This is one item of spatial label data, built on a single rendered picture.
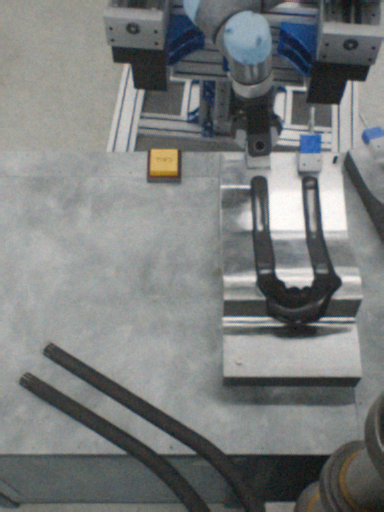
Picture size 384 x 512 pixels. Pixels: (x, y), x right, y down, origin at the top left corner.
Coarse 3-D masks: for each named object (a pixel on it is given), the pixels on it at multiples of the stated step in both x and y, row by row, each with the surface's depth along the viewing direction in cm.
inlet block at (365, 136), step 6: (360, 114) 160; (366, 120) 159; (366, 126) 158; (378, 126) 157; (366, 132) 156; (372, 132) 156; (378, 132) 156; (366, 138) 156; (372, 138) 155; (378, 138) 154; (366, 144) 157; (372, 144) 153; (378, 144) 153; (372, 150) 154; (378, 150) 152; (372, 156) 155; (378, 156) 154
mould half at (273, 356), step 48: (240, 192) 146; (288, 192) 146; (336, 192) 146; (240, 240) 140; (288, 240) 140; (336, 240) 140; (240, 288) 130; (240, 336) 134; (288, 336) 134; (336, 336) 134; (240, 384) 134; (288, 384) 134; (336, 384) 134
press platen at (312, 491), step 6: (312, 486) 103; (318, 486) 103; (306, 492) 103; (312, 492) 102; (318, 492) 102; (300, 498) 102; (306, 498) 102; (312, 498) 101; (300, 504) 102; (306, 504) 102; (312, 504) 101; (294, 510) 104; (300, 510) 101; (306, 510) 101; (312, 510) 101
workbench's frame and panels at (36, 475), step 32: (0, 480) 165; (32, 480) 166; (64, 480) 167; (96, 480) 167; (128, 480) 167; (160, 480) 166; (192, 480) 166; (224, 480) 165; (256, 480) 165; (288, 480) 166
